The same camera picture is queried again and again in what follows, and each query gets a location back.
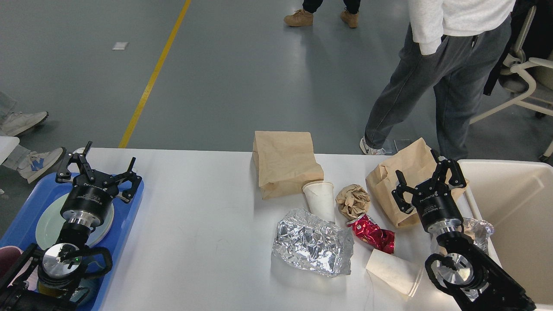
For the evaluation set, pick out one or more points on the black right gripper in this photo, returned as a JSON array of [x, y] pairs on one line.
[[432, 199]]

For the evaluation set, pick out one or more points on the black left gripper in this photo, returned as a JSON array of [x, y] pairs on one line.
[[90, 203]]

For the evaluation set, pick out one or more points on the green plate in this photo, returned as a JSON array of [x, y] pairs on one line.
[[51, 223]]

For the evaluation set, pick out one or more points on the dark teal mug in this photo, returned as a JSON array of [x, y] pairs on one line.
[[85, 292]]

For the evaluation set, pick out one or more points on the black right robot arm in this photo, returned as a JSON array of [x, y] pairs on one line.
[[492, 290]]

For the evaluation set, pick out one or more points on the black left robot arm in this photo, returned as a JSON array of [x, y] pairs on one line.
[[72, 230]]

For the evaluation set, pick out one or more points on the crumpled brown paper bag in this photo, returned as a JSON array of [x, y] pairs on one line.
[[418, 165]]

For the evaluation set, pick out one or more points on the foil with brown paper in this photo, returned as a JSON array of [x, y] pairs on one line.
[[479, 231]]

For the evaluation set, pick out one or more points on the person in white sneakers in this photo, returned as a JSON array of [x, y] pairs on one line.
[[31, 165]]

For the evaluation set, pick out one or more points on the crushed red can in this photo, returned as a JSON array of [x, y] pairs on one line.
[[366, 229]]

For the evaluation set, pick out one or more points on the crumpled brown paper ball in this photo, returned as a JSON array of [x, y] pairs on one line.
[[353, 201]]

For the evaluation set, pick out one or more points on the beige plastic bin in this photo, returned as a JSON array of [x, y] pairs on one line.
[[517, 199]]

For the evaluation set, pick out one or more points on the lying white paper cup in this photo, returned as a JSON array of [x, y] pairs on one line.
[[401, 275]]

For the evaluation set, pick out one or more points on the blue plastic tray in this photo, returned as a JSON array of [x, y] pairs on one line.
[[21, 232]]

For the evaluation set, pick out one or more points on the white side table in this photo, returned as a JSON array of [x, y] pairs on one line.
[[7, 145]]

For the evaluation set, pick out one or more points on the pink mug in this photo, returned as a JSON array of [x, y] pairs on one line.
[[8, 257]]

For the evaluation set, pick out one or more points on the upright white paper cup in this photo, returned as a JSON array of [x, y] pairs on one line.
[[320, 198]]

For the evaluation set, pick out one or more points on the crumpled aluminium foil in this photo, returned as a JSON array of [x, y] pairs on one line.
[[305, 241]]

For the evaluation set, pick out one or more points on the white office chair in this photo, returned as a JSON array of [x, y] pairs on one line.
[[528, 79]]

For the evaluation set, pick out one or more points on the person in grey trousers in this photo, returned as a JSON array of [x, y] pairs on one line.
[[451, 46]]

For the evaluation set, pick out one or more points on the flat brown paper bag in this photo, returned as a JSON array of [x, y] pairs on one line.
[[285, 162]]

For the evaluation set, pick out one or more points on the person in tan boots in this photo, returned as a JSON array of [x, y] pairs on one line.
[[305, 15]]

